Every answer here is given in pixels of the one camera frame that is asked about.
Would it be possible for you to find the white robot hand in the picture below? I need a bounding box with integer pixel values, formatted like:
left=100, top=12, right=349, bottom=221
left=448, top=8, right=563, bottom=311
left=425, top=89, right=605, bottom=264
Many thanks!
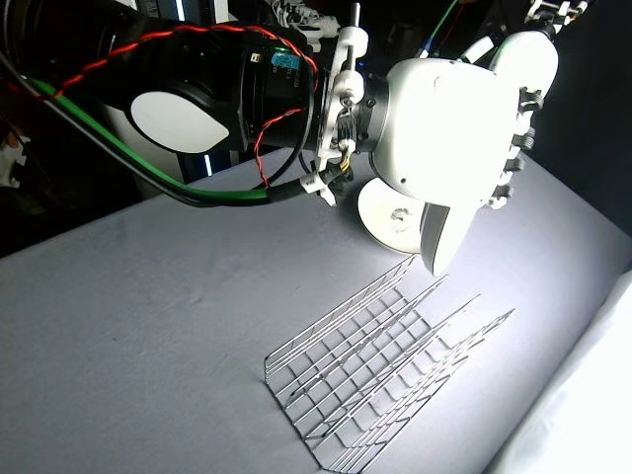
left=462, top=30, right=560, bottom=96
left=372, top=56, right=545, bottom=212

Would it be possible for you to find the white spare robot hand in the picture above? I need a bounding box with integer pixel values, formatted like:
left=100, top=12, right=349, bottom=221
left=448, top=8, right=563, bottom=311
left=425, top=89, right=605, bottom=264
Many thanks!
left=274, top=0, right=342, bottom=40

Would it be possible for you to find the white backdrop sheet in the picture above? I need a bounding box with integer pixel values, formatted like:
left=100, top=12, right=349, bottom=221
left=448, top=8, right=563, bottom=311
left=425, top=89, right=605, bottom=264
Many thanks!
left=486, top=269, right=632, bottom=474

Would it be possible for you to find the grey tablecloth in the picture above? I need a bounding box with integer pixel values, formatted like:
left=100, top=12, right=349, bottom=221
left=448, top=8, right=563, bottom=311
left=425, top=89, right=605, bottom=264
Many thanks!
left=0, top=145, right=632, bottom=474

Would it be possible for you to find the thin green cable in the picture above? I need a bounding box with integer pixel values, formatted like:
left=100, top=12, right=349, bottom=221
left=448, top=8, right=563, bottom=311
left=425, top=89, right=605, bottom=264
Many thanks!
left=422, top=0, right=460, bottom=55

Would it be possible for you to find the silver wire dish rack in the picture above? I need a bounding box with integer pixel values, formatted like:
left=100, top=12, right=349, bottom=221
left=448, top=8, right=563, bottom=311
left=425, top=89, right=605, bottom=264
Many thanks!
left=264, top=254, right=516, bottom=473

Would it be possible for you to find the thick green cable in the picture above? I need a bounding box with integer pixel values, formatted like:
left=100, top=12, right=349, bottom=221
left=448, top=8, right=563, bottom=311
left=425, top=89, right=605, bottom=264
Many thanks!
left=24, top=76, right=273, bottom=206

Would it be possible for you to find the thick black cable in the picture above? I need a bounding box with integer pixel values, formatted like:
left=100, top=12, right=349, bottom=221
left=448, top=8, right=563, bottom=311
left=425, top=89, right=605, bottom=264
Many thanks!
left=0, top=48, right=317, bottom=208

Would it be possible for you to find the red and black twisted cable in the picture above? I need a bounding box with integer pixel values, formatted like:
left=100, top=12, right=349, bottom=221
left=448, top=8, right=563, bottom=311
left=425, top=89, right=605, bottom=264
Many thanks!
left=4, top=24, right=320, bottom=189

